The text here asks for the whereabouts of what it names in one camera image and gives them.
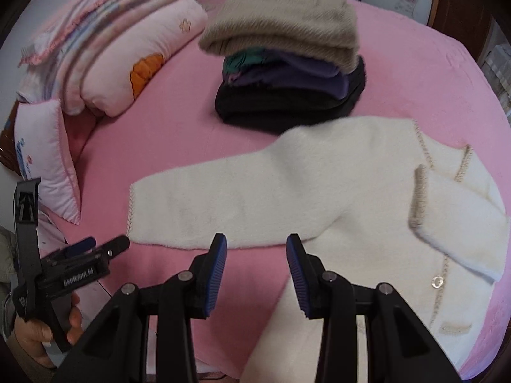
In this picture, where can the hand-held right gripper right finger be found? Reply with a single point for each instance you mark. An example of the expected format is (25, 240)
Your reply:
(297, 276)

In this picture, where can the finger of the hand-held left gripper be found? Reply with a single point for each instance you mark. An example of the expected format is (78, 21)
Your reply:
(82, 245)
(113, 245)

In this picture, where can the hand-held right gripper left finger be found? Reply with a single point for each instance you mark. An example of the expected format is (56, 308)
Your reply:
(217, 272)

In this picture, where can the white fluffy cardigan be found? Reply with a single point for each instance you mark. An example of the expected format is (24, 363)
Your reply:
(319, 175)

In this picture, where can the person's left hand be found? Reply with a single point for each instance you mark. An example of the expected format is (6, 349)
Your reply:
(36, 335)

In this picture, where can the small white pink-edged pillow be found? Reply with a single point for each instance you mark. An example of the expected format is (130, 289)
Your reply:
(44, 155)

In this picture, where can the pink bed blanket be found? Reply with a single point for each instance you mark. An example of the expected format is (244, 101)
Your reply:
(179, 147)

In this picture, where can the wooden headboard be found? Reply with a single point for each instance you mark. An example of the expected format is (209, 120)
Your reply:
(8, 151)

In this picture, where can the pink pillow with orange print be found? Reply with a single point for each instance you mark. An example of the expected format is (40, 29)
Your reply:
(131, 48)

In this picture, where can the folded purple garment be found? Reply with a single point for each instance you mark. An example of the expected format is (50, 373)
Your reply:
(303, 75)

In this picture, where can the folded teal garment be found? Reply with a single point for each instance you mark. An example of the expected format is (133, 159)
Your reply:
(243, 60)

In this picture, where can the folded striped pink quilt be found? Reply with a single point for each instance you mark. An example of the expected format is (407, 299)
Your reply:
(92, 12)

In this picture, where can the folded beige knit sweater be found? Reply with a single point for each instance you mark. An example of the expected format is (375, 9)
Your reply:
(287, 20)

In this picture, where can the dark wooden door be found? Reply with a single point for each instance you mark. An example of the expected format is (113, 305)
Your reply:
(459, 4)

